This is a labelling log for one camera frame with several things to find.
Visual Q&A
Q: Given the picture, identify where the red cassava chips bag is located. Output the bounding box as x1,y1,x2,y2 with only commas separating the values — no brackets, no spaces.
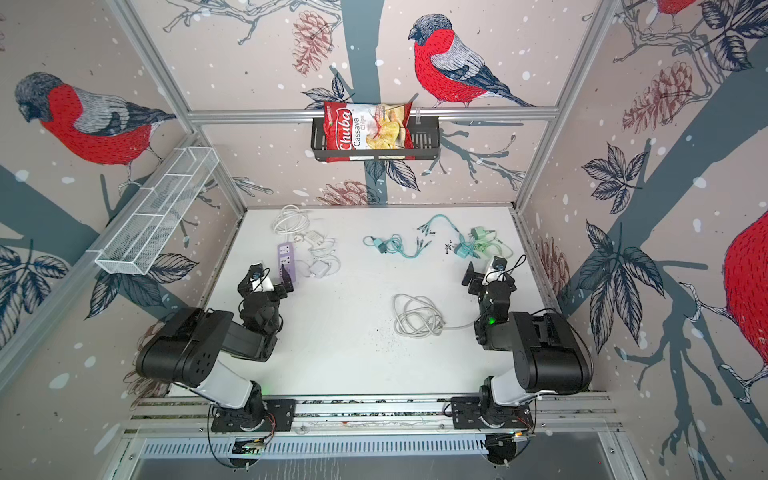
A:
323,102,413,162

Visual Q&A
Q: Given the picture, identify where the white mesh wall shelf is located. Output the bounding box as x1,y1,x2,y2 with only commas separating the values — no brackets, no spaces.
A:
95,146,219,275

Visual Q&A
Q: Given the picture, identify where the teal multi-head charging cable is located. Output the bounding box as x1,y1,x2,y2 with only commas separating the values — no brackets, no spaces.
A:
416,214,475,256

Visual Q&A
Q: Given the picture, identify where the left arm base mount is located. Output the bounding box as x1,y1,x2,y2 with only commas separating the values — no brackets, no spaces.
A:
210,398,297,434

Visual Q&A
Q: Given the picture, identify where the teal charger with cable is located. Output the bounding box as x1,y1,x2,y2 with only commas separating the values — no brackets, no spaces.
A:
362,234,431,260

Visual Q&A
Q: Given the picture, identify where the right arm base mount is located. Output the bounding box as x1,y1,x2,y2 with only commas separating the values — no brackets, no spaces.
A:
444,395,534,430

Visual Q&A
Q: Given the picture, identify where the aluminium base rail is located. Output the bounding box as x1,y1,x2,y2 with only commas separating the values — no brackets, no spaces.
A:
122,393,623,437

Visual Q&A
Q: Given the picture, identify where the white coiled charger cable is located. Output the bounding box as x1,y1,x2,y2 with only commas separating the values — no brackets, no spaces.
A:
271,205,313,238

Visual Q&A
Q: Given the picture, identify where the white blue power strip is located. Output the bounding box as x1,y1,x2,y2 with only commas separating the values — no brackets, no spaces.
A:
391,293,474,339

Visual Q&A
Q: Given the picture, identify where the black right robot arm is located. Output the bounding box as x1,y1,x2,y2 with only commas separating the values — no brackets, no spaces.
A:
462,257,593,417

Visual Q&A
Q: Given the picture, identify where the light green charger with cable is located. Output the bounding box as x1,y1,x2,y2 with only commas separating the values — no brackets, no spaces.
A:
454,227,514,259

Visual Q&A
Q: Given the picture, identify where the white charger adapter with cable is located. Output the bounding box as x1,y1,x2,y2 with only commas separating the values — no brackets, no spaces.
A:
296,230,342,279

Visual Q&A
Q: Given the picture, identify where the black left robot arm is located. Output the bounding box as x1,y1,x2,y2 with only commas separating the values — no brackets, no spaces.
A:
136,263,294,432

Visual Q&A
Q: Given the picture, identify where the purple power strip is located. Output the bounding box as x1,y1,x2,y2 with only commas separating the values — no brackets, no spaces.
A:
277,242,296,281

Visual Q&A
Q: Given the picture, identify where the black wire wall basket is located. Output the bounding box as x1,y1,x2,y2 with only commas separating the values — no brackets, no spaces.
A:
310,117,441,162

